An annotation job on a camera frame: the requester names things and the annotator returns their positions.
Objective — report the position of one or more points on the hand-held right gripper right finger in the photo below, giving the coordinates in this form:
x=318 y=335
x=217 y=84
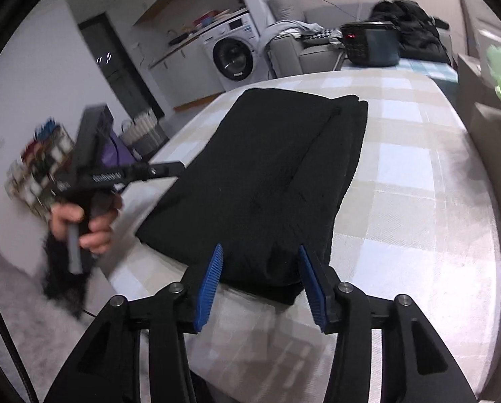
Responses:
x=313 y=289

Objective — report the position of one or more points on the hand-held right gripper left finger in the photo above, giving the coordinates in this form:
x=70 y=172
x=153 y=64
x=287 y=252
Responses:
x=208 y=285

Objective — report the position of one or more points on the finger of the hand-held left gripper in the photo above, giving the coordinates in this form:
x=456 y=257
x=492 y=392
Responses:
x=166 y=169

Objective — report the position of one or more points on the black knit sweater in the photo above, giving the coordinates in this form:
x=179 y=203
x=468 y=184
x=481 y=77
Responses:
x=267 y=168

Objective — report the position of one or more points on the person's left hand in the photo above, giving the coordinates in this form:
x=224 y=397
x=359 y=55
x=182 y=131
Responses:
x=101 y=235

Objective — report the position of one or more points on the purple bag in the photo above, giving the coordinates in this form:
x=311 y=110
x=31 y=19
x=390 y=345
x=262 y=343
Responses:
x=122 y=155

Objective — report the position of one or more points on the woven laundry basket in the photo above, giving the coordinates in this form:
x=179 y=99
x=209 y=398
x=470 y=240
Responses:
x=147 y=134

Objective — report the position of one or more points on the shoe rack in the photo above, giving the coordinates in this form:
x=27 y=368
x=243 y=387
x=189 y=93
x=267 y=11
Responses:
x=36 y=163

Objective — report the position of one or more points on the dark glass door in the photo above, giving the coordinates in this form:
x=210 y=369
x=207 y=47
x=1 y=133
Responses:
x=120 y=75

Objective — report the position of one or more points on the white kitchen counter cabinet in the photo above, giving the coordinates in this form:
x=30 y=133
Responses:
x=179 y=79

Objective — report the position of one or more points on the checked table cover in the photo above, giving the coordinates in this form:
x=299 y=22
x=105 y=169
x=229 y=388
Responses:
x=409 y=201

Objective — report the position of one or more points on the white washing machine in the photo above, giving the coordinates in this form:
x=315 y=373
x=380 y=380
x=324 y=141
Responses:
x=233 y=54

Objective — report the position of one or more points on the grey sofa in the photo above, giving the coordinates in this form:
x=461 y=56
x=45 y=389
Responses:
x=313 y=58

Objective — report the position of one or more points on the light grey blanket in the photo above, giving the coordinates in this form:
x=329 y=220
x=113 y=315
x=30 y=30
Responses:
x=292 y=29

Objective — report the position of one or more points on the grey pillow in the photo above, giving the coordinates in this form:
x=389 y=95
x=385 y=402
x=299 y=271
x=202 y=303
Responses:
x=284 y=6

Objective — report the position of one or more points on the houndstooth cushion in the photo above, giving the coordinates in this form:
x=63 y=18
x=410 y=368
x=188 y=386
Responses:
x=321 y=34

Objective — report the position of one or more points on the dark electric cooker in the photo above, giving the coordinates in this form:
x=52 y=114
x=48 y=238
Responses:
x=376 y=48

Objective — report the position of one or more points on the black jacket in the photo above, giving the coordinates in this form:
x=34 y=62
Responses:
x=414 y=29

